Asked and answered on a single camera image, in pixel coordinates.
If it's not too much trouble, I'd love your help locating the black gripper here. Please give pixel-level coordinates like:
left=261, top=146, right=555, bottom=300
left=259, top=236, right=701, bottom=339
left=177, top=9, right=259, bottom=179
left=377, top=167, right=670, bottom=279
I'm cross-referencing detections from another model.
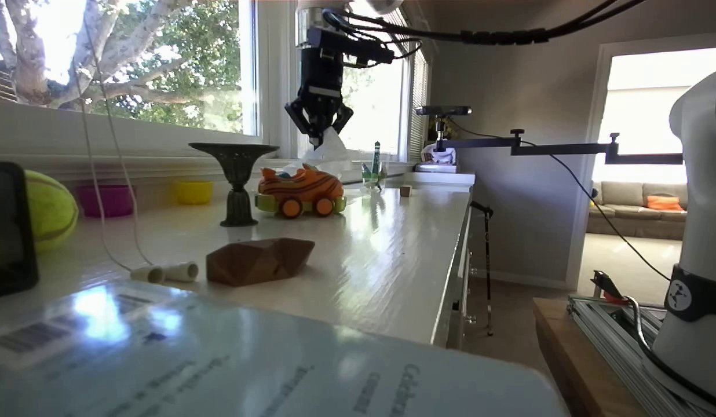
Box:
left=283, top=28, right=358, bottom=149

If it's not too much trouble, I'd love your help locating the white tissue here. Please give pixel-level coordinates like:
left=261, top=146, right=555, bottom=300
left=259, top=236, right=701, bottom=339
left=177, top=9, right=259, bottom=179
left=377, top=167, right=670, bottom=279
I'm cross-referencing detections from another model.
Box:
left=296, top=125, right=359, bottom=186

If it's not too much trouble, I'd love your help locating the narrow white framed window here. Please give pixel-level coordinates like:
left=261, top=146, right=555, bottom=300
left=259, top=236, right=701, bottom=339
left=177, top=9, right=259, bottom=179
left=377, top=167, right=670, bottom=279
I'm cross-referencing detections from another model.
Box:
left=318, top=0, right=412, bottom=157

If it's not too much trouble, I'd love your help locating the large white framed window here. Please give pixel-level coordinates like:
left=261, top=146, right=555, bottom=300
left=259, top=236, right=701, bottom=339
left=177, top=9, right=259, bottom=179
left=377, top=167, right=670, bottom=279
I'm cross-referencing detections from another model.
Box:
left=0, top=0, right=259, bottom=138

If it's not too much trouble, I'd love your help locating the orange toy car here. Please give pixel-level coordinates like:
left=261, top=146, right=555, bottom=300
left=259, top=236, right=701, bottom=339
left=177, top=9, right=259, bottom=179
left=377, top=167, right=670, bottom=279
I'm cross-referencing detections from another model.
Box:
left=253, top=163, right=347, bottom=221

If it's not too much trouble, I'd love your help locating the white flat stack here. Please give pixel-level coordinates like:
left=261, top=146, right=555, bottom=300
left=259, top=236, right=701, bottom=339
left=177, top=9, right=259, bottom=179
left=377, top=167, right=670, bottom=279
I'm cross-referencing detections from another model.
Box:
left=407, top=169, right=477, bottom=190

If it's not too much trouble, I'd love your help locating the yellow bowl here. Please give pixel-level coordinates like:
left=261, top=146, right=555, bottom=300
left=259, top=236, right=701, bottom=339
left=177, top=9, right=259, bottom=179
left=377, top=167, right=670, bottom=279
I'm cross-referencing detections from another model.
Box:
left=170, top=179, right=217, bottom=206

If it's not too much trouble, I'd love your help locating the brown wooden block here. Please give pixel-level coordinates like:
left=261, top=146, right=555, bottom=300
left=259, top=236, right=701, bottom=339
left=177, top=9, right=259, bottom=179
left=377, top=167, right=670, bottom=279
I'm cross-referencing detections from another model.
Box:
left=203, top=236, right=318, bottom=287

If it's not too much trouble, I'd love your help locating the black walking stick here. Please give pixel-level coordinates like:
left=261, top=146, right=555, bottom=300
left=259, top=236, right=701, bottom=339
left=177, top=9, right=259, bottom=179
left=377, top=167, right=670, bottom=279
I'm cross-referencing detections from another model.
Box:
left=468, top=199, right=499, bottom=339

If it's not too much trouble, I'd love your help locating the pink bowl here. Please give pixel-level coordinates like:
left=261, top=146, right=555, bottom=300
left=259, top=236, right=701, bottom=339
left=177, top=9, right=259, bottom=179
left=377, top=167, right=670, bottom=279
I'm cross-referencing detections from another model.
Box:
left=71, top=182, right=136, bottom=221

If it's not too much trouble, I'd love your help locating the laminated paper sheet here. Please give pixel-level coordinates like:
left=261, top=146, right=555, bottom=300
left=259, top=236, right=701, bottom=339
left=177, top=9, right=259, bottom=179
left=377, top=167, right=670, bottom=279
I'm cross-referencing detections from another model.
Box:
left=0, top=279, right=572, bottom=417

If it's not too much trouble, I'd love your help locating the green ball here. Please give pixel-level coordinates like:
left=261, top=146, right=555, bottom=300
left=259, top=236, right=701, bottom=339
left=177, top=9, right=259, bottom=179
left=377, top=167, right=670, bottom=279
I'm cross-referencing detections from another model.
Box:
left=20, top=167, right=82, bottom=251

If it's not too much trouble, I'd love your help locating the tree outside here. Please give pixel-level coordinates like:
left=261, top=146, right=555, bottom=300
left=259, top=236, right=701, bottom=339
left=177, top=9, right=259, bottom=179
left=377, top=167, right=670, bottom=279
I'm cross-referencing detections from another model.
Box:
left=0, top=0, right=243, bottom=130

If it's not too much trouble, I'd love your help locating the grey sofa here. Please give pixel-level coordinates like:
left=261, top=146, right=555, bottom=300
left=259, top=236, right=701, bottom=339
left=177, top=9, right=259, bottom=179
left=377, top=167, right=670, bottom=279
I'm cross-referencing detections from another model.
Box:
left=587, top=179, right=691, bottom=241

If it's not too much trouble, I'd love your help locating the wooden platform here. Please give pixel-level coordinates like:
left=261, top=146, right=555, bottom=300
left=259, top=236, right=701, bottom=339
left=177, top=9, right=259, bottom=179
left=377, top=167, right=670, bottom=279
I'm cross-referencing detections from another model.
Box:
left=531, top=294, right=654, bottom=417

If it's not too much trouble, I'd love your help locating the orange pillow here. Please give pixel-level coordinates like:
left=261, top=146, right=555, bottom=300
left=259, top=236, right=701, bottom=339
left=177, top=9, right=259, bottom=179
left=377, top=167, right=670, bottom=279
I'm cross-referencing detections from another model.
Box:
left=644, top=192, right=689, bottom=213

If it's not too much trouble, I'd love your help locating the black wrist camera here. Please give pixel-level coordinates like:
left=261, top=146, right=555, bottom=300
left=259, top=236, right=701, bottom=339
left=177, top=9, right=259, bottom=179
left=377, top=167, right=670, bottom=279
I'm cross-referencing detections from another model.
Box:
left=340, top=33, right=397, bottom=70

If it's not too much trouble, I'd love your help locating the black stereo camera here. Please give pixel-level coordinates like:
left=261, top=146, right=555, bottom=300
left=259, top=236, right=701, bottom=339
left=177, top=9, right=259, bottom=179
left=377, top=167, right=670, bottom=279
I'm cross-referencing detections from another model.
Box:
left=416, top=104, right=476, bottom=118

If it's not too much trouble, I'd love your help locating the white blind cord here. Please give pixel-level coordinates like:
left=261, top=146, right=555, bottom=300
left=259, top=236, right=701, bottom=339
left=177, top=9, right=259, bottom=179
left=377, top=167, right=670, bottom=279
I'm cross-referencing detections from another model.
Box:
left=85, top=31, right=199, bottom=286
left=66, top=0, right=168, bottom=286

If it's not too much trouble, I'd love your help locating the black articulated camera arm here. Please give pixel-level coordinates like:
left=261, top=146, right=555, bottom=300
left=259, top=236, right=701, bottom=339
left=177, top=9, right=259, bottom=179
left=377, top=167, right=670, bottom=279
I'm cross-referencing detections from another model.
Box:
left=441, top=127, right=685, bottom=167

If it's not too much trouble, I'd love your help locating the white doorway frame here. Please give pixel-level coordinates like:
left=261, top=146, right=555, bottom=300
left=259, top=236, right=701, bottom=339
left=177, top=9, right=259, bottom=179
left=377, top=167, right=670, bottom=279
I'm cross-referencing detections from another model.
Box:
left=565, top=37, right=716, bottom=294

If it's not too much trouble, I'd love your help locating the thin black camera cable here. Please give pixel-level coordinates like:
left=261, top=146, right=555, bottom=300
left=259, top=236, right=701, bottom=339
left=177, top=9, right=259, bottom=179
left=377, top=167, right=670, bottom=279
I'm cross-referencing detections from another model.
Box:
left=448, top=118, right=674, bottom=286

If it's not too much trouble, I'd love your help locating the red cable connector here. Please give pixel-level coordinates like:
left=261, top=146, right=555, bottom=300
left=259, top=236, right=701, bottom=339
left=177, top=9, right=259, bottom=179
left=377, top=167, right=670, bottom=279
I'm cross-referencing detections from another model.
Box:
left=588, top=267, right=631, bottom=309

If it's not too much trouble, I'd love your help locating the aluminium rail frame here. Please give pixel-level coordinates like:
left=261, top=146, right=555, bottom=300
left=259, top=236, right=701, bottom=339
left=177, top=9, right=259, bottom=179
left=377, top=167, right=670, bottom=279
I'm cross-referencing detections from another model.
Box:
left=565, top=294, right=716, bottom=417

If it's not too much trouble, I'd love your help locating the black base cable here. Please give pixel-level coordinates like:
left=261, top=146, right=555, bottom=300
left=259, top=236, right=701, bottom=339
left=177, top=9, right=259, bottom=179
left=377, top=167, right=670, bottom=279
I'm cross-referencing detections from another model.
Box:
left=624, top=298, right=716, bottom=413

